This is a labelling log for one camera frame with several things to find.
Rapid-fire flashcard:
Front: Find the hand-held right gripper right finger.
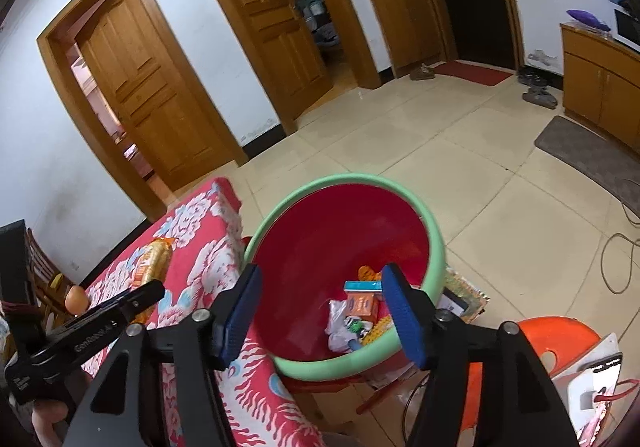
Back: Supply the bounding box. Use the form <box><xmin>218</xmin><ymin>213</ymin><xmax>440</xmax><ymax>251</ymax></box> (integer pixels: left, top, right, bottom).
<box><xmin>380</xmin><ymin>263</ymin><xmax>581</xmax><ymax>447</ymax></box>

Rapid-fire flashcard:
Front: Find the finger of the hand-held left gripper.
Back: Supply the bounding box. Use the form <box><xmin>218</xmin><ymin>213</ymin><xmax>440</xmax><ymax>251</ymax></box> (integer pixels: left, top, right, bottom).
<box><xmin>117</xmin><ymin>279</ymin><xmax>166</xmax><ymax>324</ymax></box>

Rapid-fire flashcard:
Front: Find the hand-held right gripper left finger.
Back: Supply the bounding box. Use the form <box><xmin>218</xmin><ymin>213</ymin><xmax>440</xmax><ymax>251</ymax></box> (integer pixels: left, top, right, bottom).
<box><xmin>65</xmin><ymin>263</ymin><xmax>264</xmax><ymax>447</ymax></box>

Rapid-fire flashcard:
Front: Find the white tissue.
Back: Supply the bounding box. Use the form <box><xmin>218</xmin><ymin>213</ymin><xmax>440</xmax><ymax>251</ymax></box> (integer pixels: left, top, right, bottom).
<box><xmin>326</xmin><ymin>299</ymin><xmax>373</xmax><ymax>352</ymax></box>

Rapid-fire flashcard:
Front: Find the red basin with green rim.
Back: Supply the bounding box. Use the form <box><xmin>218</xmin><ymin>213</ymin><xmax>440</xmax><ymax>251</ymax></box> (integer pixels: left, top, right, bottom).
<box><xmin>243</xmin><ymin>174</ymin><xmax>446</xmax><ymax>382</ymax></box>

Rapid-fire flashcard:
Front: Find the person's left hand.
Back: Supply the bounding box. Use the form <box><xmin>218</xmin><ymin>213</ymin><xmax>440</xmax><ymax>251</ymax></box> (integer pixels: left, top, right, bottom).
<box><xmin>31</xmin><ymin>399</ymin><xmax>70</xmax><ymax>447</ymax></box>

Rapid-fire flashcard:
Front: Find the orange snack packet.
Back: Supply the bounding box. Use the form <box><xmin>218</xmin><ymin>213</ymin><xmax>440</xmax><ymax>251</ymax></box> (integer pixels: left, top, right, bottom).
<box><xmin>131</xmin><ymin>237</ymin><xmax>176</xmax><ymax>323</ymax></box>

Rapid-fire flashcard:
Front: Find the apple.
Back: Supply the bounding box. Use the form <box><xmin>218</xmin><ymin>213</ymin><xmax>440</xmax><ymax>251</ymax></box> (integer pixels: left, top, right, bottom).
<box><xmin>66</xmin><ymin>286</ymin><xmax>87</xmax><ymax>315</ymax></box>

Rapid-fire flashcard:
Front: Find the patterned cardboard box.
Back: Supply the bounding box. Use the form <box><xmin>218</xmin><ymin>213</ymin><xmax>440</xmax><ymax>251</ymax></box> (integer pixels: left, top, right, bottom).
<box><xmin>439</xmin><ymin>267</ymin><xmax>492</xmax><ymax>325</ymax></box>

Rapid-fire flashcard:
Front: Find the wooden chair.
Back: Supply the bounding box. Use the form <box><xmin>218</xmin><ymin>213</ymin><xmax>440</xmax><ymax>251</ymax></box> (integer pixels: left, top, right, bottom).
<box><xmin>25</xmin><ymin>227</ymin><xmax>76</xmax><ymax>328</ymax></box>

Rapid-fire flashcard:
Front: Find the red floral tablecloth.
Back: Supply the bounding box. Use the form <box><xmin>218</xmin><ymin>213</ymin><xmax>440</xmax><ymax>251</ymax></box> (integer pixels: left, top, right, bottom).
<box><xmin>80</xmin><ymin>177</ymin><xmax>328</xmax><ymax>447</ymax></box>

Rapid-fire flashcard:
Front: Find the brown cardboard box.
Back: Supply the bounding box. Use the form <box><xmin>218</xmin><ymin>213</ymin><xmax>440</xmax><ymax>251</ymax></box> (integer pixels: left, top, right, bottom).
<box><xmin>282</xmin><ymin>377</ymin><xmax>361</xmax><ymax>428</ymax></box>

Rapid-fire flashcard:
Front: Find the orange plastic stool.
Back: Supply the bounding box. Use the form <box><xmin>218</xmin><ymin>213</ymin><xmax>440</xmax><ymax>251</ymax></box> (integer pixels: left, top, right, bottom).
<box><xmin>457</xmin><ymin>317</ymin><xmax>603</xmax><ymax>433</ymax></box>

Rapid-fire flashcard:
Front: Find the wooden panel door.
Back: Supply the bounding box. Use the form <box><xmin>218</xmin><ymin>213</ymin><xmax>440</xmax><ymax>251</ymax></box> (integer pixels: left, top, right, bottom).
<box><xmin>207</xmin><ymin>0</ymin><xmax>335</xmax><ymax>120</ymax></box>
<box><xmin>77</xmin><ymin>0</ymin><xmax>236</xmax><ymax>190</ymax></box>

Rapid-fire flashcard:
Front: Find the grey floor mat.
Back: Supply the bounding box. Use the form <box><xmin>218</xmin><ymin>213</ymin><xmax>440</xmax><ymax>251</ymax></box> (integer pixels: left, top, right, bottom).
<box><xmin>534</xmin><ymin>116</ymin><xmax>640</xmax><ymax>218</ymax></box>

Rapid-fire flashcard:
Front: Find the red doormat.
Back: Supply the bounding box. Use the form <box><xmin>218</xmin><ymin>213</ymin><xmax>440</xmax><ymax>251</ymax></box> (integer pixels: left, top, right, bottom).
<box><xmin>434</xmin><ymin>60</ymin><xmax>515</xmax><ymax>87</ymax></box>

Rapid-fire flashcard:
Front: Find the pair of grey shoes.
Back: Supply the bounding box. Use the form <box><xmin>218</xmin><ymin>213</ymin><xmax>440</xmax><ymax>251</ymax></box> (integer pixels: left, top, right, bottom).
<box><xmin>522</xmin><ymin>86</ymin><xmax>558</xmax><ymax>109</ymax></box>

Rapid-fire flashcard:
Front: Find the pair of dark shoes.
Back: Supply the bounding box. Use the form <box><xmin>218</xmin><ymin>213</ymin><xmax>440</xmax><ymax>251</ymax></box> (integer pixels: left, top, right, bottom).
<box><xmin>516</xmin><ymin>66</ymin><xmax>551</xmax><ymax>87</ymax></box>

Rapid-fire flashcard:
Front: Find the wooden sideboard cabinet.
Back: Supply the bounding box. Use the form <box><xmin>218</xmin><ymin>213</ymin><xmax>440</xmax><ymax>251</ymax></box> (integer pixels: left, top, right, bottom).
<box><xmin>560</xmin><ymin>22</ymin><xmax>640</xmax><ymax>155</ymax></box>

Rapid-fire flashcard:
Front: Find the purple object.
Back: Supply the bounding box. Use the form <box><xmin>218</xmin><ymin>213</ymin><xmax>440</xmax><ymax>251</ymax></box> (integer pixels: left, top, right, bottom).
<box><xmin>566</xmin><ymin>8</ymin><xmax>612</xmax><ymax>32</ymax></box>

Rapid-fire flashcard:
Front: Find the black monitor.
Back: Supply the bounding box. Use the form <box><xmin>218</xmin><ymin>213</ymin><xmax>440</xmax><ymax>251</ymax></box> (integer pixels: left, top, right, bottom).
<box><xmin>614</xmin><ymin>7</ymin><xmax>640</xmax><ymax>53</ymax></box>

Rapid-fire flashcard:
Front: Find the grey floor cable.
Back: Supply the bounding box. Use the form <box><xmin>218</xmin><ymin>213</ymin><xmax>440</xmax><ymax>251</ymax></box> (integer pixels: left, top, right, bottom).
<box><xmin>600</xmin><ymin>232</ymin><xmax>640</xmax><ymax>295</ymax></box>

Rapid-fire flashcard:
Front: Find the orange cable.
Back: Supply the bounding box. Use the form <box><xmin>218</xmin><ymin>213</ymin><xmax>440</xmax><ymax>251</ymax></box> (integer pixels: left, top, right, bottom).
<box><xmin>597</xmin><ymin>377</ymin><xmax>640</xmax><ymax>400</ymax></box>

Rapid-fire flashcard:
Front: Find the wooden wall cabinet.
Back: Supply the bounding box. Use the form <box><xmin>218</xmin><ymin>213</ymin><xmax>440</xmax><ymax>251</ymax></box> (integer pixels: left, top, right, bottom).
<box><xmin>368</xmin><ymin>0</ymin><xmax>458</xmax><ymax>78</ymax></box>

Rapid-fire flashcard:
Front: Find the wooden door frame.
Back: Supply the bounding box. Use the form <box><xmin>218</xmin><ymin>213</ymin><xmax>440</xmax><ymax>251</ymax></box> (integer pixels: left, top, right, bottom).
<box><xmin>180</xmin><ymin>0</ymin><xmax>383</xmax><ymax>138</ymax></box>
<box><xmin>36</xmin><ymin>0</ymin><xmax>251</xmax><ymax>223</ymax></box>

